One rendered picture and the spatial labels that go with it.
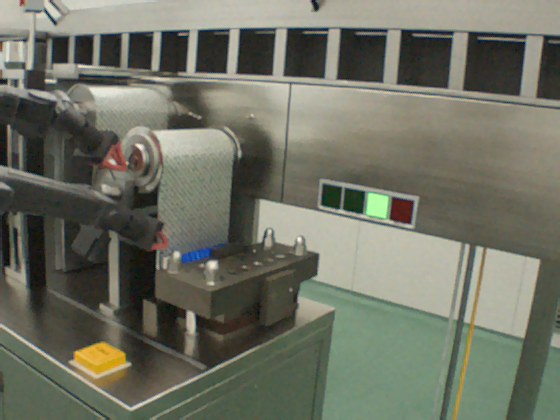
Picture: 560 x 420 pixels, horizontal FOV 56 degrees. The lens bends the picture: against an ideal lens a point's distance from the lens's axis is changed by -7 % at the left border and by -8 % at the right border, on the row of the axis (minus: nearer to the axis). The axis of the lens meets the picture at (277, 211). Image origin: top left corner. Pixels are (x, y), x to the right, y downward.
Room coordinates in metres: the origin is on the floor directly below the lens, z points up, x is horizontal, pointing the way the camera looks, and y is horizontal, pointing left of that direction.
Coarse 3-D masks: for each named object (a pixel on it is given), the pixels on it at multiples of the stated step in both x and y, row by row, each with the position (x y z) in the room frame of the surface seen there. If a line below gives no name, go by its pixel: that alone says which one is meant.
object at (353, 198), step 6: (348, 192) 1.26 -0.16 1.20; (354, 192) 1.25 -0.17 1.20; (360, 192) 1.25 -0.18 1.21; (348, 198) 1.26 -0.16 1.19; (354, 198) 1.25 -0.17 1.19; (360, 198) 1.24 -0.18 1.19; (348, 204) 1.26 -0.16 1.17; (354, 204) 1.25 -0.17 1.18; (360, 204) 1.24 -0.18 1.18; (348, 210) 1.26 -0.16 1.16; (354, 210) 1.25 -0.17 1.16; (360, 210) 1.24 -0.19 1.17
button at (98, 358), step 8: (96, 344) 0.94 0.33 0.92; (104, 344) 0.95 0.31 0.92; (80, 352) 0.91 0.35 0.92; (88, 352) 0.91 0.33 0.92; (96, 352) 0.91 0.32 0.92; (104, 352) 0.92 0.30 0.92; (112, 352) 0.92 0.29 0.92; (120, 352) 0.93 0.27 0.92; (80, 360) 0.90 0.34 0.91; (88, 360) 0.88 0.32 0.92; (96, 360) 0.88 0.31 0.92; (104, 360) 0.89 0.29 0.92; (112, 360) 0.90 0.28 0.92; (120, 360) 0.91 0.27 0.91; (88, 368) 0.88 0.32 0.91; (96, 368) 0.87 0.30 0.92; (104, 368) 0.88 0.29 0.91; (112, 368) 0.90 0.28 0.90
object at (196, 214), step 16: (160, 192) 1.17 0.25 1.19; (176, 192) 1.21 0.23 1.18; (192, 192) 1.25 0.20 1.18; (208, 192) 1.29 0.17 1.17; (224, 192) 1.34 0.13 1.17; (160, 208) 1.17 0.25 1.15; (176, 208) 1.21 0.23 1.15; (192, 208) 1.25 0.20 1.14; (208, 208) 1.30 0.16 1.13; (224, 208) 1.34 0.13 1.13; (176, 224) 1.21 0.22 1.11; (192, 224) 1.25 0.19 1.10; (208, 224) 1.30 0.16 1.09; (224, 224) 1.35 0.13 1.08; (160, 240) 1.17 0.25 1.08; (176, 240) 1.21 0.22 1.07; (192, 240) 1.25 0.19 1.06; (208, 240) 1.30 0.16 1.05; (224, 240) 1.35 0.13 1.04; (160, 256) 1.17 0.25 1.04
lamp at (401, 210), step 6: (396, 198) 1.19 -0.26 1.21; (396, 204) 1.19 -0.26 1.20; (402, 204) 1.19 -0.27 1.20; (408, 204) 1.18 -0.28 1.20; (396, 210) 1.19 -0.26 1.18; (402, 210) 1.18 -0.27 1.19; (408, 210) 1.18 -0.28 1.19; (390, 216) 1.20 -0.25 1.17; (396, 216) 1.19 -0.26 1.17; (402, 216) 1.18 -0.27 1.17; (408, 216) 1.18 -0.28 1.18; (408, 222) 1.17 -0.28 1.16
